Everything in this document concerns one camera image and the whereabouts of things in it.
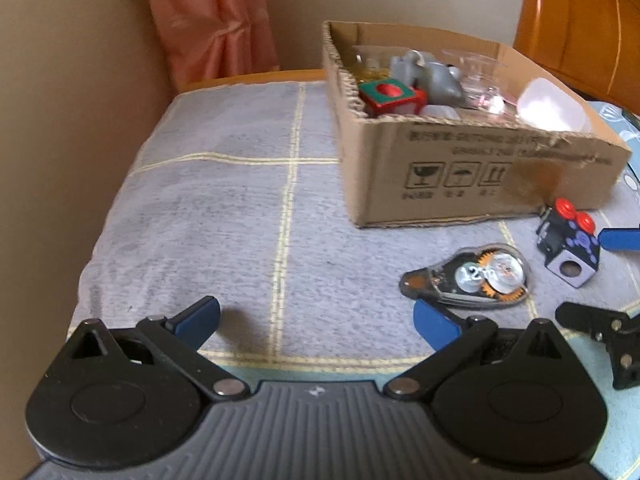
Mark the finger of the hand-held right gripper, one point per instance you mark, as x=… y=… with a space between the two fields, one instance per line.
x=590 y=317
x=620 y=239

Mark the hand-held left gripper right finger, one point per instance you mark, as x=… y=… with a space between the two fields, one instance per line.
x=435 y=321

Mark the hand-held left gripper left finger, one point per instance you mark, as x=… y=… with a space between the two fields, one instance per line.
x=197 y=319

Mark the dark blue cube toy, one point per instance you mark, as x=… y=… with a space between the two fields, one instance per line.
x=570 y=247

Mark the correction tape dispenser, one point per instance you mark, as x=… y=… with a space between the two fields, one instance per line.
x=475 y=277

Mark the cardboard box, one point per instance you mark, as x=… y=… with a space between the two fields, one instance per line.
x=450 y=175

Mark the frosted white plastic container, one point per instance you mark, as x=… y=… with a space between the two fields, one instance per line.
x=552 y=105

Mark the clear container with inner tube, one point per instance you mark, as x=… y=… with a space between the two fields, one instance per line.
x=475 y=67

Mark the red cube toy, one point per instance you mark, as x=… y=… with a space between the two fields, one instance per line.
x=390 y=97

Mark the grey elephant toy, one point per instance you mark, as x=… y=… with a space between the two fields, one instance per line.
x=430 y=77

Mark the light blue patterned pillow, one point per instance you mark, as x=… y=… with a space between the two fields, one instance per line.
x=622 y=135

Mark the grey and teal checked blanket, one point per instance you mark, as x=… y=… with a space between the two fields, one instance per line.
x=210 y=210

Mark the wooden headboard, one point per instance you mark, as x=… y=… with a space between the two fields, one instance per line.
x=585 y=20

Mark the bottle of yellow capsules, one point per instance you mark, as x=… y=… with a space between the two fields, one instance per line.
x=367 y=67

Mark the pink curtain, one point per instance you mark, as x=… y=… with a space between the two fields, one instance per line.
x=215 y=25

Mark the wooden bed rail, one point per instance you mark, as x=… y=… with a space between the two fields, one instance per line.
x=250 y=79

